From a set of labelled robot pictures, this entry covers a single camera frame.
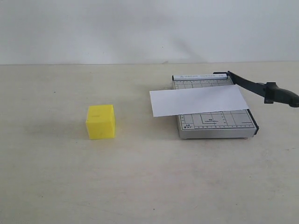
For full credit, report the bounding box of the yellow foam cube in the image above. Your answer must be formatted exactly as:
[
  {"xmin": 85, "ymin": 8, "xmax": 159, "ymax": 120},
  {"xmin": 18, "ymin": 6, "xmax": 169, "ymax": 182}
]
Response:
[{"xmin": 85, "ymin": 105, "xmax": 115, "ymax": 140}]

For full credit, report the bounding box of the grey paper cutter base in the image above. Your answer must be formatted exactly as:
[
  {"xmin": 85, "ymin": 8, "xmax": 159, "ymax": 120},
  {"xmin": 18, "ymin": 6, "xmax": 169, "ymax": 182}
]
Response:
[{"xmin": 172, "ymin": 72, "xmax": 259, "ymax": 139}]

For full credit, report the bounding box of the black cutter blade handle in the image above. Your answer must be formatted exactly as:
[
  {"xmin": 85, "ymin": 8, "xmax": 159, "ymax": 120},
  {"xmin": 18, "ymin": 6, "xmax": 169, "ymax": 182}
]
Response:
[{"xmin": 227, "ymin": 71, "xmax": 299, "ymax": 108}]

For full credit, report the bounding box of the white paper sheet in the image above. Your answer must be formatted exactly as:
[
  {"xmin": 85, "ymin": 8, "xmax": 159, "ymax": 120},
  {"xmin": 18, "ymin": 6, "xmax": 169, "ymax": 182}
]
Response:
[{"xmin": 149, "ymin": 85, "xmax": 249, "ymax": 117}]

